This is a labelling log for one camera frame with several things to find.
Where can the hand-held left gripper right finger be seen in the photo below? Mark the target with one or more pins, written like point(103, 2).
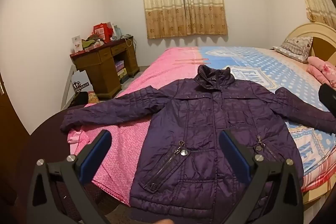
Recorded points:
point(234, 158)

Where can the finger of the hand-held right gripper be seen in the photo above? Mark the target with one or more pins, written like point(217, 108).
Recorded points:
point(328, 98)

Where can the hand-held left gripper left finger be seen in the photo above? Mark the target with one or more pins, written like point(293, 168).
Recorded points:
point(95, 158)

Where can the purple quilted jacket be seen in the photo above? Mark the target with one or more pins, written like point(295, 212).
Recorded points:
point(204, 121)

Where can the pink folded blanket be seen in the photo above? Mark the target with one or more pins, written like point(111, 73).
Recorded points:
point(321, 70)

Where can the striped floral pillow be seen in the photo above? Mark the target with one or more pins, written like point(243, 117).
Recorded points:
point(295, 48)

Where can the black bag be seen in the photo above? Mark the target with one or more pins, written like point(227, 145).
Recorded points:
point(80, 98)

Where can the cream wooden bed headboard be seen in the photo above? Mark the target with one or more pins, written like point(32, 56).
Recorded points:
point(323, 32)

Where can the white paper bag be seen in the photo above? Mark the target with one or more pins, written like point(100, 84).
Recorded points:
point(80, 82)

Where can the blue patterned bedsheet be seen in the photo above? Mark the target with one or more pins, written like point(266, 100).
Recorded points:
point(257, 64)

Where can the brown wooden door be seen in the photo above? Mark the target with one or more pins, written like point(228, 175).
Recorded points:
point(11, 140)

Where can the brown wooden desk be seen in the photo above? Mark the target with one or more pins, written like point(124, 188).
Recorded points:
point(102, 69)

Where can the stacked boxes in desk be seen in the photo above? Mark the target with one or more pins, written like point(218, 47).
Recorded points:
point(121, 70)

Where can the green cloth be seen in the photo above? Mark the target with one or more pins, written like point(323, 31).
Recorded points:
point(88, 43)

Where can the white picture box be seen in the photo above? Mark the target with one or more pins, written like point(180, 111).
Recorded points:
point(76, 44)

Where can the red gift box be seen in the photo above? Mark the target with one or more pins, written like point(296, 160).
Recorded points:
point(103, 32)

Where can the light blue bag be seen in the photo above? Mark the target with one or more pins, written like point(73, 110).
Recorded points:
point(117, 30)

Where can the grey metal frame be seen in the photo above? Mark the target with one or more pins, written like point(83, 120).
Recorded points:
point(67, 87)

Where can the cream bed side rail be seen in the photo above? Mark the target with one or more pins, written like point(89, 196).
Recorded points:
point(319, 193)

